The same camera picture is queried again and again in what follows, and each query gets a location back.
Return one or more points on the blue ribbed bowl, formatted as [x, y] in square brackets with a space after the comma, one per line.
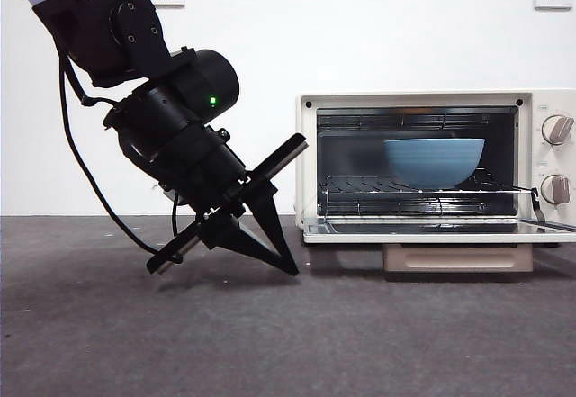
[434, 163]

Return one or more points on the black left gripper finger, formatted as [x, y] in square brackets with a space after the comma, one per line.
[270, 217]
[234, 235]

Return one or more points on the cream Toshiba toaster oven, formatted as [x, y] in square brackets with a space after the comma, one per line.
[537, 217]

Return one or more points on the cream oven knob beige grip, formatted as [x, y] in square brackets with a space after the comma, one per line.
[554, 130]
[554, 190]

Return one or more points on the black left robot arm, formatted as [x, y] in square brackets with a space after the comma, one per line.
[112, 32]

